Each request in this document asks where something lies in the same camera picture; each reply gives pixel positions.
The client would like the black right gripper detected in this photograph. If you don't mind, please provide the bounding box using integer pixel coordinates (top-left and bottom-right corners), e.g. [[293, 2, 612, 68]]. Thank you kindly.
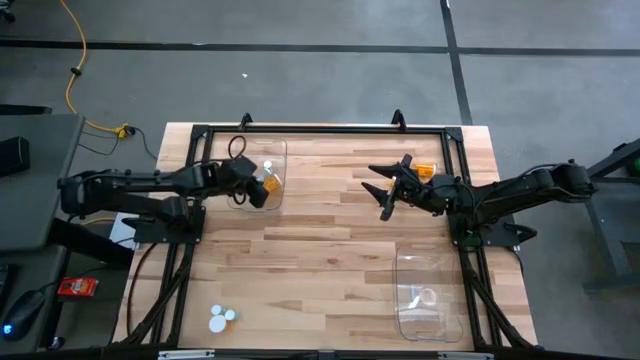
[[360, 152, 449, 222]]

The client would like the clear plastic bin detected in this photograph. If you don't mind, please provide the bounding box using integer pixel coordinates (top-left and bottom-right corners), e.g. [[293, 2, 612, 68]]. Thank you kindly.
[[393, 243, 464, 344], [227, 137, 289, 212]]

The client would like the red snack packet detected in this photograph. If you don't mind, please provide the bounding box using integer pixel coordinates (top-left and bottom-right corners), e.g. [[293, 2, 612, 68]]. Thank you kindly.
[[56, 275, 100, 299]]

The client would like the grey side desk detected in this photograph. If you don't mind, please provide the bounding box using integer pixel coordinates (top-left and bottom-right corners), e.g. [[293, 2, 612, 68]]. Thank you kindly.
[[0, 112, 87, 354]]

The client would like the black metal stand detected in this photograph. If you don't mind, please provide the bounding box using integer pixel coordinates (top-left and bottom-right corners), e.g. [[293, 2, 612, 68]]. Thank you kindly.
[[582, 138, 640, 294]]

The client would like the black box device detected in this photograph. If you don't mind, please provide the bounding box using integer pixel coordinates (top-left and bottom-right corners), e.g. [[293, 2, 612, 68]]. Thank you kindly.
[[0, 135, 31, 179]]

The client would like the black computer mouse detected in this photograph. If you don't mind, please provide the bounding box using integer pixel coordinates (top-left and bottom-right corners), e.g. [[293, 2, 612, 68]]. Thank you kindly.
[[1, 288, 48, 344]]

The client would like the black aluminium table frame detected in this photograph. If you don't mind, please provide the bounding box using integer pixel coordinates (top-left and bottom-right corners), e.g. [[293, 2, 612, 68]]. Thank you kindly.
[[113, 123, 539, 350]]

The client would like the yellow extension cord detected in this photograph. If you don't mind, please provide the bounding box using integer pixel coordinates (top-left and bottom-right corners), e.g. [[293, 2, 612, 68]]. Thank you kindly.
[[58, 0, 132, 139]]

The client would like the silver metal bracket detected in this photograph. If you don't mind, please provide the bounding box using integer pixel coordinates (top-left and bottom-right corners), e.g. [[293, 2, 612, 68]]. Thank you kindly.
[[437, 351, 494, 360], [157, 349, 216, 360]]

